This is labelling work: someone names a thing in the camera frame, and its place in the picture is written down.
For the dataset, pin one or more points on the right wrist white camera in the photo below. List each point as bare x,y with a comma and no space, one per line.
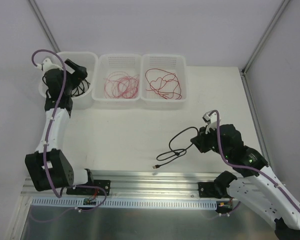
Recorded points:
211,118

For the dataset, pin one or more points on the aluminium frame rail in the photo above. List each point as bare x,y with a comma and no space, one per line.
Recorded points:
154,185

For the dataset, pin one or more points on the middle white perforated basket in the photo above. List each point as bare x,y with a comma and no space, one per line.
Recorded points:
117,84

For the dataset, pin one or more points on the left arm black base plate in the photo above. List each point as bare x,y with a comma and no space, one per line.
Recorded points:
98,186

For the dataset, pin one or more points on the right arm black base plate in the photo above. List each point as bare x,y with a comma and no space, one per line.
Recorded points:
211,190

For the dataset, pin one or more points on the white solid plastic tub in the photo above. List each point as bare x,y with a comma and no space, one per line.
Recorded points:
85,95

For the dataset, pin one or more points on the white perforated basket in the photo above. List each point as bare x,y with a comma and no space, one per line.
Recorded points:
117,84
164,81

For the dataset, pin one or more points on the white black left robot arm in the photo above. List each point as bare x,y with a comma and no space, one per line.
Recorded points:
48,167

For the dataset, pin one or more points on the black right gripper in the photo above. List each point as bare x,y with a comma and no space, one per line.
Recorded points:
200,142

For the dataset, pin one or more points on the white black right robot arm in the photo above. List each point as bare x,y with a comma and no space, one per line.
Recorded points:
272,202

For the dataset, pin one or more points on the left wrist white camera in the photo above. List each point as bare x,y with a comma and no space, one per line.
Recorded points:
47,65

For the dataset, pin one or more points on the white slotted cable duct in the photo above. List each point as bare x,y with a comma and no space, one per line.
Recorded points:
125,203

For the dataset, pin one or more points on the right white perforated basket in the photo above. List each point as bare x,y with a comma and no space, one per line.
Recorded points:
164,81

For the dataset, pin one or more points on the wrist white camera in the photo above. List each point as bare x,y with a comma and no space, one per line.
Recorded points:
47,65
211,118

